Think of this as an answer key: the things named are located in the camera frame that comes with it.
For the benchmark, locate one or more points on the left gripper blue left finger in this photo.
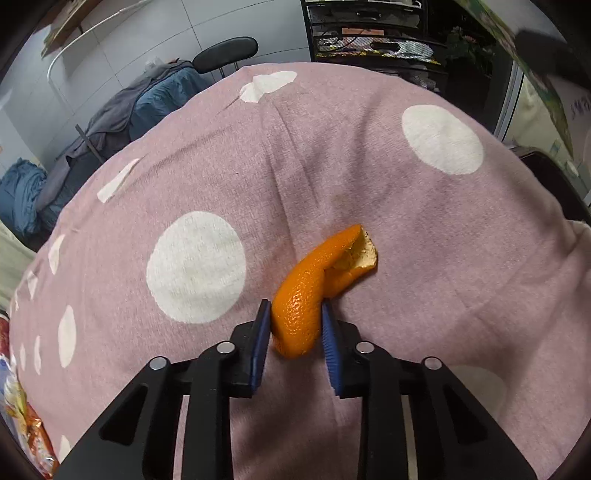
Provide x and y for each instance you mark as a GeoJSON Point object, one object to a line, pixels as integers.
{"type": "Point", "coordinates": [259, 343]}

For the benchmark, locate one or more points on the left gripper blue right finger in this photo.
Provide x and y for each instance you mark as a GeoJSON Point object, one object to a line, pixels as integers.
{"type": "Point", "coordinates": [332, 346]}

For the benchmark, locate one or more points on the orange peel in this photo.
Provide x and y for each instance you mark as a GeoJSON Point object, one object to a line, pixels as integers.
{"type": "Point", "coordinates": [326, 272]}

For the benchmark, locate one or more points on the green milk carton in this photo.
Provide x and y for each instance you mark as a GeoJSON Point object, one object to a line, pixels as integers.
{"type": "Point", "coordinates": [504, 20]}

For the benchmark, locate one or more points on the dark brown trash bin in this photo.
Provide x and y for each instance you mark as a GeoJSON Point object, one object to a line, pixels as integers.
{"type": "Point", "coordinates": [553, 179]}

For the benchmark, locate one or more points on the potted plant pink flowers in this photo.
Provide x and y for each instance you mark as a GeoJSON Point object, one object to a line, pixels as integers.
{"type": "Point", "coordinates": [460, 45]}

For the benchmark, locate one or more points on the pink polka dot bedspread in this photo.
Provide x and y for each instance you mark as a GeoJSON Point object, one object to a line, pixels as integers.
{"type": "Point", "coordinates": [177, 238]}

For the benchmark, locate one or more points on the black mesh drawer cart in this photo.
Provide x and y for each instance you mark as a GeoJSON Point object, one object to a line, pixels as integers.
{"type": "Point", "coordinates": [389, 37]}

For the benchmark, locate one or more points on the red snack packet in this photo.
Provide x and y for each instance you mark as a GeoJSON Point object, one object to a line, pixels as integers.
{"type": "Point", "coordinates": [36, 443]}

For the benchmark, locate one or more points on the green snack packet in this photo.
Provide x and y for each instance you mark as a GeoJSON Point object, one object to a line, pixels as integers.
{"type": "Point", "coordinates": [13, 400]}

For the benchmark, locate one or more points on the cream cloth on chair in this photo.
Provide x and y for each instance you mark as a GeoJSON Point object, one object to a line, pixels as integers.
{"type": "Point", "coordinates": [14, 259]}

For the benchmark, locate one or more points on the massage bed grey blanket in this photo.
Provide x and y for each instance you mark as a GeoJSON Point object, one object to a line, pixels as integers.
{"type": "Point", "coordinates": [125, 117]}

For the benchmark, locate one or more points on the blue bedding pile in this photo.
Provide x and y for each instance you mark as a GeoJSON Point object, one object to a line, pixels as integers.
{"type": "Point", "coordinates": [21, 186]}

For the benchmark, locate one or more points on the black round stool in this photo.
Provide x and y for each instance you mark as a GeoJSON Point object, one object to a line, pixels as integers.
{"type": "Point", "coordinates": [224, 53]}

